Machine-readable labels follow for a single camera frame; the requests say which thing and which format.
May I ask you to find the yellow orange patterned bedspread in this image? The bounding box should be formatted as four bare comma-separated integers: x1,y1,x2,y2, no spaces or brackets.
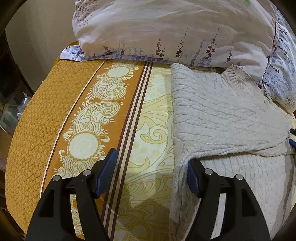
4,41,296,241

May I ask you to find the floral white pillow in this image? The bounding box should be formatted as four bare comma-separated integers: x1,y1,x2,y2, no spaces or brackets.
257,9,295,114

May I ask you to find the floral white duvet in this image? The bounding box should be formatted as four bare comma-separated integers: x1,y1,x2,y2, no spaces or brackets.
60,1,276,79

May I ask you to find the grey knitted sweater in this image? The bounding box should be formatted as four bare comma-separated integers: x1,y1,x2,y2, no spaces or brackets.
169,63,295,240

